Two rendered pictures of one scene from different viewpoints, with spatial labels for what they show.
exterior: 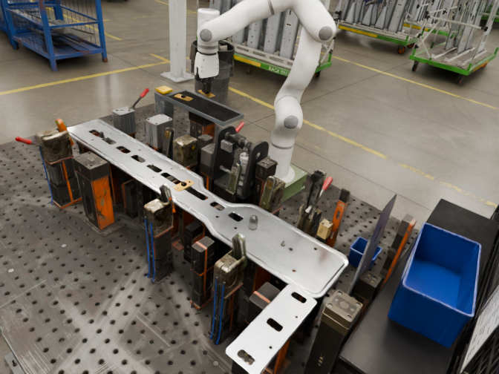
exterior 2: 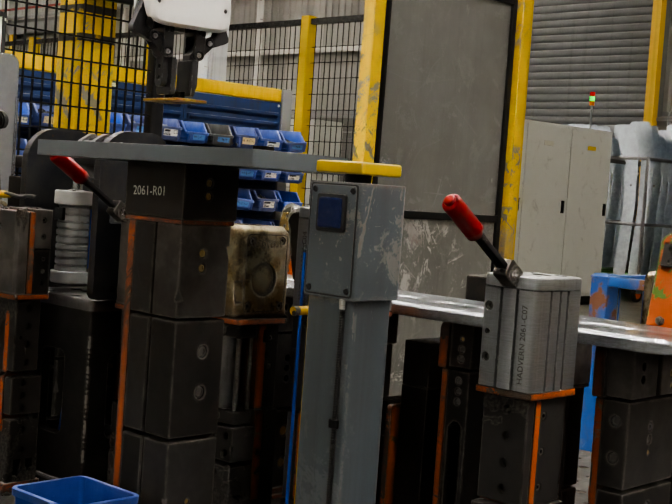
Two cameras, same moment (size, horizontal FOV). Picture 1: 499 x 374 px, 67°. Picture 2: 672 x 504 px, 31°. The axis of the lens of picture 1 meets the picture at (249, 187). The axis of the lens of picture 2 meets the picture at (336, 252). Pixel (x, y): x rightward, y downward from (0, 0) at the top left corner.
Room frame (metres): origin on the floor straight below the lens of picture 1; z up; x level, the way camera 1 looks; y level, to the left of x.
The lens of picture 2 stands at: (2.91, 0.61, 1.13)
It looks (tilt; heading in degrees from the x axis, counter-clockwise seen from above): 3 degrees down; 188
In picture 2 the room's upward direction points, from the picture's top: 4 degrees clockwise
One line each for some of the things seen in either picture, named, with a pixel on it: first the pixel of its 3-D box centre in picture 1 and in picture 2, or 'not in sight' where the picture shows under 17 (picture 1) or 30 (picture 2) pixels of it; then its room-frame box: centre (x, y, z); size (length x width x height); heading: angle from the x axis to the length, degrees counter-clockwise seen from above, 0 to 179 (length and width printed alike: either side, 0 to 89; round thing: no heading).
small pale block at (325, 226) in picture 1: (315, 262); not in sight; (0.97, -0.27, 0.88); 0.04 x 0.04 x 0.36; 55
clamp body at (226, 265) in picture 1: (225, 297); not in sight; (0.78, 0.03, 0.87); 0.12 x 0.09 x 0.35; 145
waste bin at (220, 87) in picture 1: (212, 76); not in sight; (4.29, 0.59, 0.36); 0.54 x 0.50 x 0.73; 141
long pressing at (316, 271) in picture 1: (178, 185); (263, 278); (1.18, 0.27, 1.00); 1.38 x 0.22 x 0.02; 55
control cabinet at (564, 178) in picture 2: not in sight; (527, 193); (-10.74, 0.86, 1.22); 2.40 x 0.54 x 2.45; 141
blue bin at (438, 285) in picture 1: (435, 279); not in sight; (0.75, -0.54, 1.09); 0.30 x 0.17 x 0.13; 153
